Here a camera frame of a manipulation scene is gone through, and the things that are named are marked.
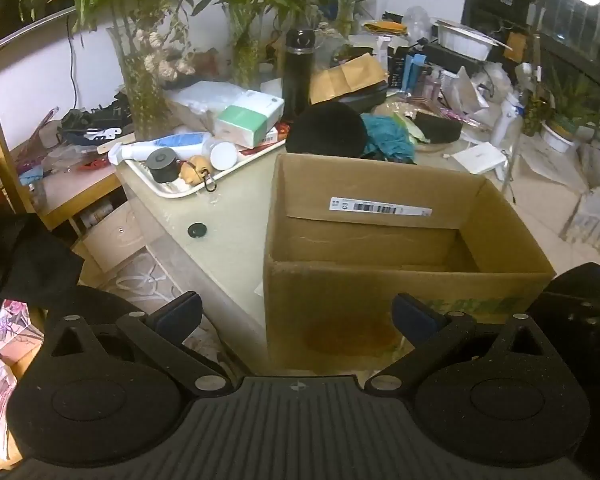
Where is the brown paper envelope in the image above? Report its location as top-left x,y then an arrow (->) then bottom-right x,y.
310,51 -> 388,106

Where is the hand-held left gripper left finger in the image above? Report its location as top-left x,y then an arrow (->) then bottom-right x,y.
42,291 -> 233,399

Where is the white flat box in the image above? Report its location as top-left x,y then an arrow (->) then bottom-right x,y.
451,141 -> 508,176

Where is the black fluffy hat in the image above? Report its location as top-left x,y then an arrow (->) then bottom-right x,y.
286,102 -> 368,158

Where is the black grey cylinder gadget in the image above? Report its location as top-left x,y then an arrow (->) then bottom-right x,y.
146,147 -> 181,184

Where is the clear plastic bag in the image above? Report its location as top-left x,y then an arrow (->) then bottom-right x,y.
402,6 -> 433,38

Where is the black wall cable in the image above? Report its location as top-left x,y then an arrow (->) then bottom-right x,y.
66,12 -> 82,111

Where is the black thermos bottle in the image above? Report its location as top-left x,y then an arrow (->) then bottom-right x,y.
281,28 -> 317,120

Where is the green white tissue pack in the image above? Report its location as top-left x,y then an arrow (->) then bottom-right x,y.
215,89 -> 285,150

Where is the pink printed box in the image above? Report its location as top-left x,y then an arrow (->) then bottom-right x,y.
0,300 -> 46,361

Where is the beige drawer cabinet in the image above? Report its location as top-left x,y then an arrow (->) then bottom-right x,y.
75,200 -> 146,271

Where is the blue carton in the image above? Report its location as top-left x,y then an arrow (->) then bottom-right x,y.
402,52 -> 426,91

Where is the yellow brown pouch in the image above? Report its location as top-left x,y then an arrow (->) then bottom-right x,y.
364,20 -> 411,36

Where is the black white gadget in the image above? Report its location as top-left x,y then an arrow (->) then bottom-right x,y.
60,92 -> 133,143

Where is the green packet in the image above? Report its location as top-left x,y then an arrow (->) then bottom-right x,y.
392,112 -> 426,143

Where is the tan figure keychain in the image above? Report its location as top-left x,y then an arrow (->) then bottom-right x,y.
179,156 -> 217,193

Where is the white handheld gimbal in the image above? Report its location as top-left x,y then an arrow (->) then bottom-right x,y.
490,90 -> 526,148

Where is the black box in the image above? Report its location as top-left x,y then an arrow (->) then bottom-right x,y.
422,40 -> 486,73

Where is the black pan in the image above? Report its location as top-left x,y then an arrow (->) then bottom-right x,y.
307,82 -> 390,111

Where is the white plastic bag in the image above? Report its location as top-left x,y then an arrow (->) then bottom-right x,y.
167,80 -> 253,121

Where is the brown cardboard box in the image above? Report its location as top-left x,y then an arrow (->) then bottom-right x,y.
263,152 -> 557,376

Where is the white blue lotion bottle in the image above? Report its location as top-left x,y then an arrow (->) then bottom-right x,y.
107,131 -> 212,166

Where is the black flat pouch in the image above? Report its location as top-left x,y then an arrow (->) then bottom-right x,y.
414,111 -> 463,146

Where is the glass vase with dried daisies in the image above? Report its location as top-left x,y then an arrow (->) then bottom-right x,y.
20,0 -> 201,142

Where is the potted plant in white pot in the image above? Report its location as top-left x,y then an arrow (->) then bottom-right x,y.
540,67 -> 600,153

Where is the black framed window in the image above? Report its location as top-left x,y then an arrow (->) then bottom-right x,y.
535,0 -> 600,86

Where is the black cloth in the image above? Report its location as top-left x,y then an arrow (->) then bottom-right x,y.
0,212 -> 86,341

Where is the red snack packet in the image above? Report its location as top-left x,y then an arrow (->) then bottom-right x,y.
237,122 -> 288,150

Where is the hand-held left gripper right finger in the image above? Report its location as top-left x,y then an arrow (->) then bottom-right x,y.
364,292 -> 554,399

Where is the teal bath loofah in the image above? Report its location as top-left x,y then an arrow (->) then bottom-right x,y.
360,114 -> 417,163

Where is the white takeaway container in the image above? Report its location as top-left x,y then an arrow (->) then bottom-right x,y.
432,19 -> 513,61

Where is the white round jar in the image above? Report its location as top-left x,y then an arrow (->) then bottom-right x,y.
202,136 -> 239,171

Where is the white plastic tray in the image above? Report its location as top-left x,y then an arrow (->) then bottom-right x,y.
121,135 -> 287,200

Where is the white crumpled paper bag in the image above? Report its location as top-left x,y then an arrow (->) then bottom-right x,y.
440,67 -> 481,116

